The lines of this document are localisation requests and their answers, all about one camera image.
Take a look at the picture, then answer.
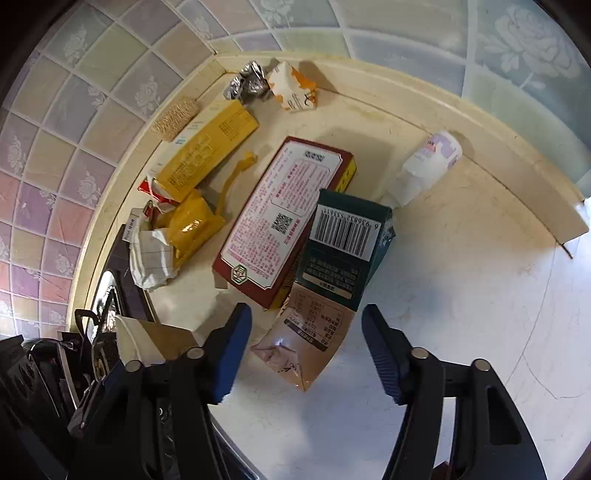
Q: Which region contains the small white box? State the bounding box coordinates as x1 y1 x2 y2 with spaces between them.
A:
121 208 153 243

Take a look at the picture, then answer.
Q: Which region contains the white paper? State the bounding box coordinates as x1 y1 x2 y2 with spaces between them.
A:
128 228 178 291

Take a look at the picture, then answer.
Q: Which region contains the dark green barcode box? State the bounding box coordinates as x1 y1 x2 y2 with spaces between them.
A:
294 188 397 313

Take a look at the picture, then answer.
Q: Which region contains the beige loofah scrub pad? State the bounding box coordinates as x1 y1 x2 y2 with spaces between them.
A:
150 96 200 142

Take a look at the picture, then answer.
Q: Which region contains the beige snack pouch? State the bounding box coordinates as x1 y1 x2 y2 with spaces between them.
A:
250 282 360 393

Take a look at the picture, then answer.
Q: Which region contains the silver foil wrapper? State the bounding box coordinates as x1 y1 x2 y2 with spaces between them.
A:
223 60 273 101

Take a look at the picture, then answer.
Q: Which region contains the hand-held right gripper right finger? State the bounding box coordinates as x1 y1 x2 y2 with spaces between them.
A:
361 303 548 480

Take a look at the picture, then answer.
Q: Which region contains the long yellow box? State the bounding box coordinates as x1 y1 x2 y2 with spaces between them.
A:
154 99 259 204

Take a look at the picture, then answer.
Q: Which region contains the yellow plastic wrapper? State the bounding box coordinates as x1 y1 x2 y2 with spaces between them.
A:
152 151 257 273

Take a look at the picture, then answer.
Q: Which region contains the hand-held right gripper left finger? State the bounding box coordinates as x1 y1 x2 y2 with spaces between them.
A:
68 303 253 480

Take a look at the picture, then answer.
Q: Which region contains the brown cardboard piece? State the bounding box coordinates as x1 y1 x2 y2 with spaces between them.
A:
115 315 206 367

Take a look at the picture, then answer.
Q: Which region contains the black gas stove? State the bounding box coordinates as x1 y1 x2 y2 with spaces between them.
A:
0 224 262 480

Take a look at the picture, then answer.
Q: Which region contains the red white printed carton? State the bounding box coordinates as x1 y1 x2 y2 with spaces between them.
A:
211 136 358 311

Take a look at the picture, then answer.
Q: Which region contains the red snack packet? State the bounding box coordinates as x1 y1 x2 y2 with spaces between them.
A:
139 174 178 204

